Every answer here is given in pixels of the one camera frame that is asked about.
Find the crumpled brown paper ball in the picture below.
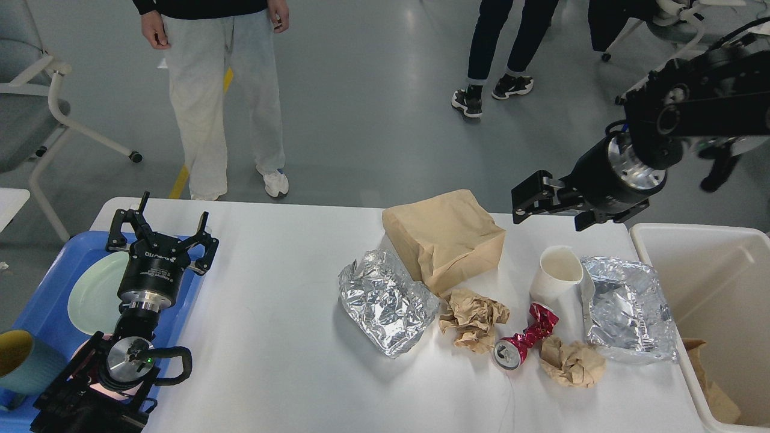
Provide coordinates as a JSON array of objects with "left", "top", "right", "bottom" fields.
[{"left": 439, "top": 287, "right": 511, "bottom": 354}]

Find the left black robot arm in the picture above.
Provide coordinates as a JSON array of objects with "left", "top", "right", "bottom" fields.
[{"left": 30, "top": 192, "right": 220, "bottom": 432}]

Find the white side table edge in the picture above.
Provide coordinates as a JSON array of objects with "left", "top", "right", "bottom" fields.
[{"left": 0, "top": 187, "right": 31, "bottom": 232}]

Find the person in dark trousers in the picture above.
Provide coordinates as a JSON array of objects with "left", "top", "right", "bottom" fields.
[{"left": 451, "top": 0, "right": 560, "bottom": 119}]

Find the blue plastic tray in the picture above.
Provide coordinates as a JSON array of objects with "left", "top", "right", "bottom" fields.
[{"left": 1, "top": 231, "right": 203, "bottom": 432}]

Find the aluminium foil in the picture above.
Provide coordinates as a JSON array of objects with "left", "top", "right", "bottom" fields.
[{"left": 338, "top": 249, "right": 440, "bottom": 358}]

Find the mint green plate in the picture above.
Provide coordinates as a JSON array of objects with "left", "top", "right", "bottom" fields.
[{"left": 67, "top": 252, "right": 129, "bottom": 336}]

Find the crushed red can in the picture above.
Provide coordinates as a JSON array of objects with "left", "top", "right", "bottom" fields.
[{"left": 493, "top": 301, "right": 560, "bottom": 370}]

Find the white waste bin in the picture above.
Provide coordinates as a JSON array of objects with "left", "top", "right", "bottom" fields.
[{"left": 630, "top": 224, "right": 769, "bottom": 432}]

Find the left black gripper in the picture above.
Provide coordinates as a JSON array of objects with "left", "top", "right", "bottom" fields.
[{"left": 106, "top": 192, "right": 220, "bottom": 309}]

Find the pink mug dark inside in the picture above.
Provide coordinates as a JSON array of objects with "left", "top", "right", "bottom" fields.
[{"left": 69, "top": 334, "right": 155, "bottom": 401}]

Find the grey office chair right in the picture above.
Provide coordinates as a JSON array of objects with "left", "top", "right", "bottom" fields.
[{"left": 600, "top": 0, "right": 753, "bottom": 106}]

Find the person in light trousers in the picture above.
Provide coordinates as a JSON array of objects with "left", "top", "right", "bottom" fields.
[{"left": 133, "top": 1, "right": 291, "bottom": 201}]

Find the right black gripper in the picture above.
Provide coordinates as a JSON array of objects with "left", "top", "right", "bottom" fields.
[{"left": 511, "top": 134, "right": 668, "bottom": 232}]

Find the small crumpled brown paper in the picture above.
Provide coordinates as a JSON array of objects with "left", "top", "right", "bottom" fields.
[{"left": 540, "top": 336, "right": 607, "bottom": 388}]

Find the teal mug yellow inside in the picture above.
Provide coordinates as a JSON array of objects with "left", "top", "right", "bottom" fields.
[{"left": 1, "top": 329, "right": 69, "bottom": 411}]

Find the grey office chair left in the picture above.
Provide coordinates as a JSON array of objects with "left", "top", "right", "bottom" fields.
[{"left": 1, "top": 1, "right": 143, "bottom": 243}]

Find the brown paper in bin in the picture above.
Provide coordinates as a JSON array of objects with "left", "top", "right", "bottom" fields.
[{"left": 682, "top": 338, "right": 742, "bottom": 424}]

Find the brown paper bag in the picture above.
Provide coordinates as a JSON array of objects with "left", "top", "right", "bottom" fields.
[{"left": 382, "top": 189, "right": 506, "bottom": 296}]

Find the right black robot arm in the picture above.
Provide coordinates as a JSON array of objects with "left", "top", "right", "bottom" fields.
[{"left": 511, "top": 17, "right": 768, "bottom": 232}]

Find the white paper cup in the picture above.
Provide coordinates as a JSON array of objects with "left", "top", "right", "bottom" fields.
[{"left": 529, "top": 245, "right": 585, "bottom": 306}]

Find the black jacket on chair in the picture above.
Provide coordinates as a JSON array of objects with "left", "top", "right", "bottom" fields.
[{"left": 587, "top": 0, "right": 658, "bottom": 52}]

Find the grey office chair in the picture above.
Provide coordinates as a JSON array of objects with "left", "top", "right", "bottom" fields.
[
  {"left": 1, "top": 1, "right": 143, "bottom": 243},
  {"left": 600, "top": 0, "right": 753, "bottom": 106}
]

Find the crushed clear plastic bottle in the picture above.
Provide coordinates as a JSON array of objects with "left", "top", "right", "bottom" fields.
[{"left": 580, "top": 257, "right": 679, "bottom": 365}]

